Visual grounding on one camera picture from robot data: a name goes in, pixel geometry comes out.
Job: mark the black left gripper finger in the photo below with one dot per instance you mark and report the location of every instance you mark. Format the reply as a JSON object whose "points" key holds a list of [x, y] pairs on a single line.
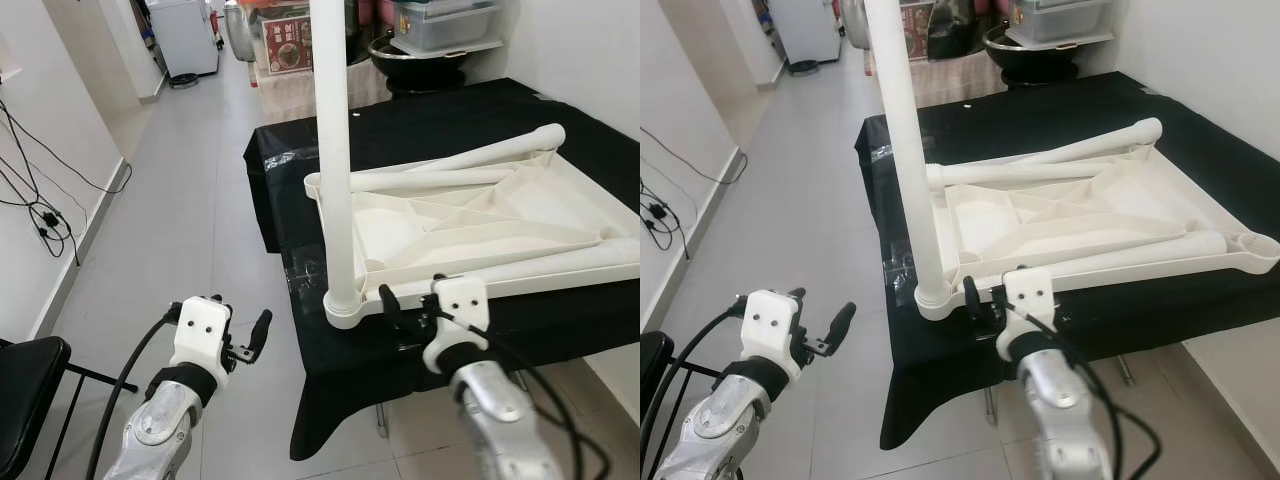
{"points": [[797, 293], [843, 322], [261, 328], [211, 298]]}

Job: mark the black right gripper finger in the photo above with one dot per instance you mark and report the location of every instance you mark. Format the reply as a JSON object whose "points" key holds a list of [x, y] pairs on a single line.
{"points": [[972, 298], [391, 308]]}

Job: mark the crumpled clear tape patch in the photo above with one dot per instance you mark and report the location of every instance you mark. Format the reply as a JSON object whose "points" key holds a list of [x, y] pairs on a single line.
{"points": [[900, 270], [305, 270]]}

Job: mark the black table cloth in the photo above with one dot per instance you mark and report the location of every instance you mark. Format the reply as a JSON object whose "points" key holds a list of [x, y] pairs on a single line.
{"points": [[330, 400], [930, 390]]}

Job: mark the black folding chair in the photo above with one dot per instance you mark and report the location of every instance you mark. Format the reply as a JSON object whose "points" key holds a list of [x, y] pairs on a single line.
{"points": [[652, 360], [30, 380]]}

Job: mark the beige cloth covered bench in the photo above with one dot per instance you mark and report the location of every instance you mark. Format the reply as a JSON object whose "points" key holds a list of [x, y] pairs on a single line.
{"points": [[960, 85], [290, 95]]}

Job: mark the black round floor dish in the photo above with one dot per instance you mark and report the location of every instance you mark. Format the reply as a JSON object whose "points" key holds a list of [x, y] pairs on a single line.
{"points": [[183, 80], [805, 67]]}

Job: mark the dark bag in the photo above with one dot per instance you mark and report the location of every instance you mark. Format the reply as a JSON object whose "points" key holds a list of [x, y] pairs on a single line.
{"points": [[955, 35], [365, 40]]}

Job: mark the white appliance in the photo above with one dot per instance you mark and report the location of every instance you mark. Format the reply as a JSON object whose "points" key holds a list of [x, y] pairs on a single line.
{"points": [[805, 28], [185, 35]]}

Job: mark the red printed carton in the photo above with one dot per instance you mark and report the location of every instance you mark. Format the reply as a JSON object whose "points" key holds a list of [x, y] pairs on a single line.
{"points": [[288, 45], [918, 25]]}

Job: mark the silver metal pot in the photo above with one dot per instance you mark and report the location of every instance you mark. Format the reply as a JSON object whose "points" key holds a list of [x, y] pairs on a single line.
{"points": [[855, 20], [240, 30]]}

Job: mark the orange container lid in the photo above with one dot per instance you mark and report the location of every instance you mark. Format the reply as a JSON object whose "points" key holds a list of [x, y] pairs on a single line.
{"points": [[275, 8]]}

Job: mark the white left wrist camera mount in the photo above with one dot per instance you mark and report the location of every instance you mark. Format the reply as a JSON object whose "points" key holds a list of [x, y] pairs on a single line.
{"points": [[770, 325], [200, 335]]}

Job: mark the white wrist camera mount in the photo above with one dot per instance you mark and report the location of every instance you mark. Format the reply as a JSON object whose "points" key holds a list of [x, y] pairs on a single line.
{"points": [[460, 310], [200, 335], [770, 325], [1030, 300]]}

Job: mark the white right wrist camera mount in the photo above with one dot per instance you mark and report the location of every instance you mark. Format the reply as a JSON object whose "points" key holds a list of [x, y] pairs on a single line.
{"points": [[1030, 300], [460, 310]]}

